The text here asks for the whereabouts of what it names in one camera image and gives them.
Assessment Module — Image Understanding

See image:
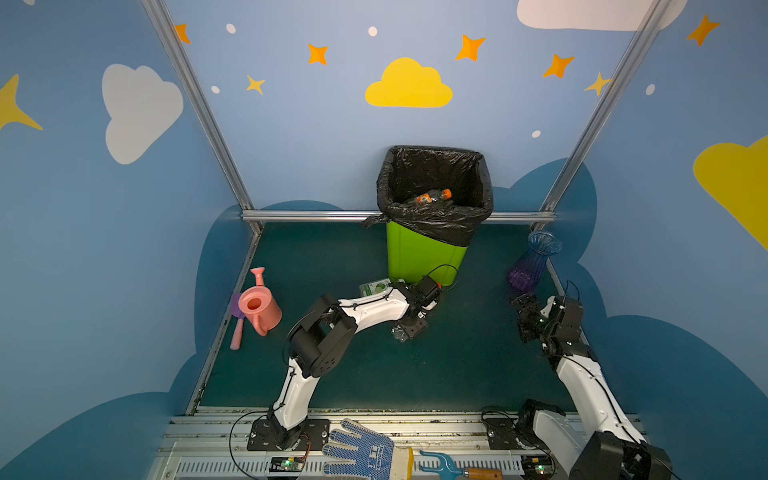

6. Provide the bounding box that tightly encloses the orange red label bottle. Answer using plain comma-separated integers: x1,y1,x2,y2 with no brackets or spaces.
413,189,453,206

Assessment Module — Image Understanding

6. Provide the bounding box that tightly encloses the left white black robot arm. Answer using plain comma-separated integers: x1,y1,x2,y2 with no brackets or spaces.
267,276,443,436

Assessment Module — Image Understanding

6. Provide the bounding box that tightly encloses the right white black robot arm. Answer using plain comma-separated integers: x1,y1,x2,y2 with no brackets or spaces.
511,293,676,479

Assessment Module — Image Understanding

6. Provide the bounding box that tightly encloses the lime label bottle near bin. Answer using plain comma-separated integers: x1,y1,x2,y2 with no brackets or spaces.
359,278,391,297

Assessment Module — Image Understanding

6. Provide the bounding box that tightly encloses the green plastic trash bin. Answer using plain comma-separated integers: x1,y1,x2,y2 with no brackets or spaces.
386,222,467,286

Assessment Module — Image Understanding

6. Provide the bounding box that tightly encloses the black bin liner bag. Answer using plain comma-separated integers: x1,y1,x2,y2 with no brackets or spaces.
362,145,494,247

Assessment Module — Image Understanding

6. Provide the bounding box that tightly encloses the purple glass vase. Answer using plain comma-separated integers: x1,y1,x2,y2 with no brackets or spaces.
507,230,563,294

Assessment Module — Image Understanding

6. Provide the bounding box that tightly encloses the blue dotted work glove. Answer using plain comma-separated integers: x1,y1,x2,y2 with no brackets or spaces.
322,419,414,480

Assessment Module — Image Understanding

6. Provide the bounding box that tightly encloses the right green circuit board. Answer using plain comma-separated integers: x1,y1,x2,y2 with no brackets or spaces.
521,456,556,479

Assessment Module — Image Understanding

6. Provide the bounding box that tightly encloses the green circuit board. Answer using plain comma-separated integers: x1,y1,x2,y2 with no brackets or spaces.
269,457,306,473
521,456,556,479

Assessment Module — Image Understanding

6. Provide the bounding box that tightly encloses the pink plastic watering can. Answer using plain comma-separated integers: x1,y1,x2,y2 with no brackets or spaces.
230,267,282,350

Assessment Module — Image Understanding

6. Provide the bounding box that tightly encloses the purple plastic item behind can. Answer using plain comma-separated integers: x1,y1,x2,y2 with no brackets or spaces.
230,293,245,319

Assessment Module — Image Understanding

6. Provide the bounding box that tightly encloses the left green circuit board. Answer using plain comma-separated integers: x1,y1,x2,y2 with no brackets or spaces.
269,457,306,473

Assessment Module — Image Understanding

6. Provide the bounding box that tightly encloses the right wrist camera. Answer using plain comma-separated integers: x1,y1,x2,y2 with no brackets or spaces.
540,296,556,318

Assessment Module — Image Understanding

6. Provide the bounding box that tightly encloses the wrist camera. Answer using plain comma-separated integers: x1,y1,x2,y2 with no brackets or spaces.
416,276,442,306
540,296,556,318

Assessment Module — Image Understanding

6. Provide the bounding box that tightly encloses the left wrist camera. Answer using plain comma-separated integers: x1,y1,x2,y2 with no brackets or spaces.
416,276,442,306

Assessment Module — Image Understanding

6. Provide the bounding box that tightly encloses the aluminium back frame rail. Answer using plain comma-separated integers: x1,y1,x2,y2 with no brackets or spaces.
241,209,556,224

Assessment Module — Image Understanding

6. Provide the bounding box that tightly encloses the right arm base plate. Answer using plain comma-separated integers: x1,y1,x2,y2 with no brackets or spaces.
481,416,537,450

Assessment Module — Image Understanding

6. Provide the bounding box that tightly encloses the teal garden fork wooden handle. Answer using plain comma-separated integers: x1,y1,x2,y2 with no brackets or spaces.
419,450,503,480

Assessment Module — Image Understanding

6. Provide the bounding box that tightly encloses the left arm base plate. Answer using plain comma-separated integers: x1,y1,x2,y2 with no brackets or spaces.
247,418,331,451

